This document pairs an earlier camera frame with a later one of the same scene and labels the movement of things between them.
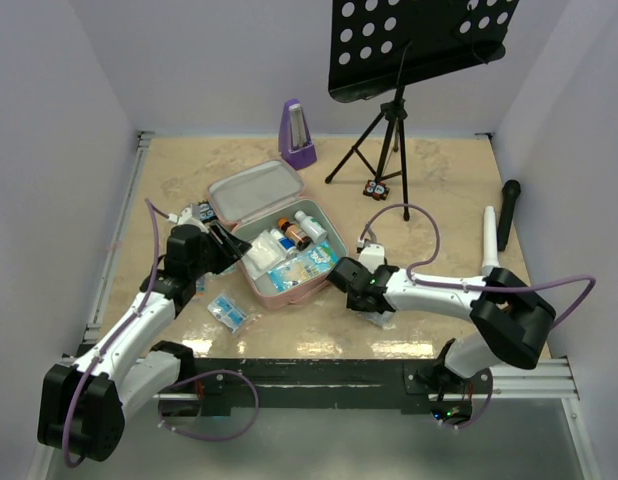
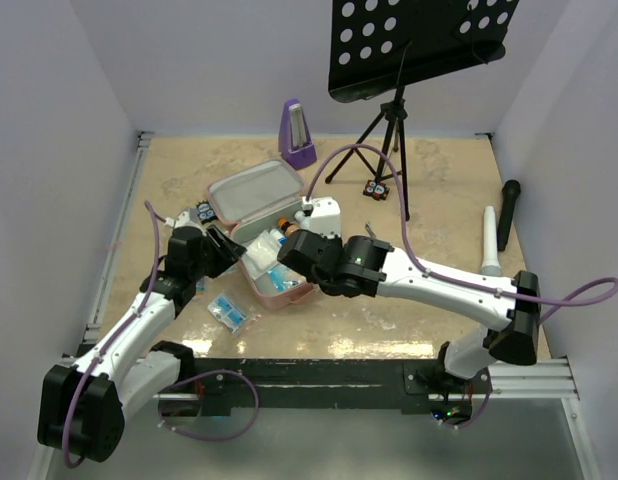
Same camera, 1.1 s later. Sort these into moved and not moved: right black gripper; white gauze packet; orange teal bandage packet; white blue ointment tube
Moved: right black gripper
Not moved: white gauze packet; white blue ointment tube; orange teal bandage packet
